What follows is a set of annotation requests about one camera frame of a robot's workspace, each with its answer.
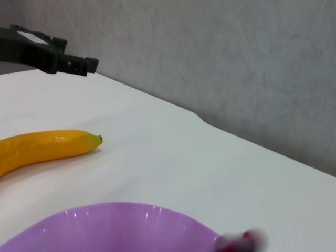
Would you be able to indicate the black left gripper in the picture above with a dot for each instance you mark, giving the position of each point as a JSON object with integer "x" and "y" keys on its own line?
{"x": 31, "y": 55}

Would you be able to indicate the dark red grape bunch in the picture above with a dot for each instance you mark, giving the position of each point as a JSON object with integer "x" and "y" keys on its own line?
{"x": 241, "y": 242}

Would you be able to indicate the purple wavy plastic bowl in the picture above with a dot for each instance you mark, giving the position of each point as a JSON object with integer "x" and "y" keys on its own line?
{"x": 118, "y": 231}

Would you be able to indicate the yellow plastic banana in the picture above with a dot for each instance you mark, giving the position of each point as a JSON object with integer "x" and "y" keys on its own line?
{"x": 39, "y": 147}

